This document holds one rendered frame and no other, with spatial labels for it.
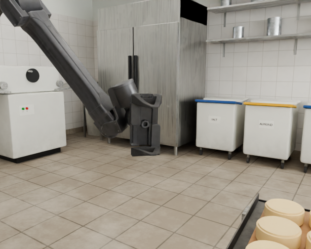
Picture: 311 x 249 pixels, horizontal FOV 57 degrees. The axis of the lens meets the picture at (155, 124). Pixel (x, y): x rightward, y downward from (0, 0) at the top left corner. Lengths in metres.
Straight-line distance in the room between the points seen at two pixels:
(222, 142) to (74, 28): 3.38
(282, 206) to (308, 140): 3.12
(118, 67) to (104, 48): 0.38
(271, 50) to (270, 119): 1.07
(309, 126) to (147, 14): 2.41
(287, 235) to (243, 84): 3.98
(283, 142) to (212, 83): 1.48
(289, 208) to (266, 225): 0.07
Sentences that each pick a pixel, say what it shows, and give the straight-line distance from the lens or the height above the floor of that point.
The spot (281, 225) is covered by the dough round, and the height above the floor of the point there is 0.92.
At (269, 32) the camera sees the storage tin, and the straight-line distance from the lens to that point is 4.01.
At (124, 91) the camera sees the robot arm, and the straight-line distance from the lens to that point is 0.71.
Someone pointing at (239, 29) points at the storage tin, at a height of 1.68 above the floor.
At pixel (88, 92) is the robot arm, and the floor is 1.05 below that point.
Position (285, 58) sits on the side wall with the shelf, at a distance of 4.19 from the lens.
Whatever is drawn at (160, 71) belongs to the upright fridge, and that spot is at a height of 1.13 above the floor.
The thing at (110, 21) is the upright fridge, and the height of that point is 1.84.
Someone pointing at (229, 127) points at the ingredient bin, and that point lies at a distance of 3.73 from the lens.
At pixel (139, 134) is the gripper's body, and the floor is 0.96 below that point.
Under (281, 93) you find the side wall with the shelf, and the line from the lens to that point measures 4.19.
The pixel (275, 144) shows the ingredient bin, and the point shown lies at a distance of 3.61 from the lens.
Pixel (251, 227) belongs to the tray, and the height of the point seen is 0.90.
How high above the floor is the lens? 1.10
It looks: 10 degrees down
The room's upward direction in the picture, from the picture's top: straight up
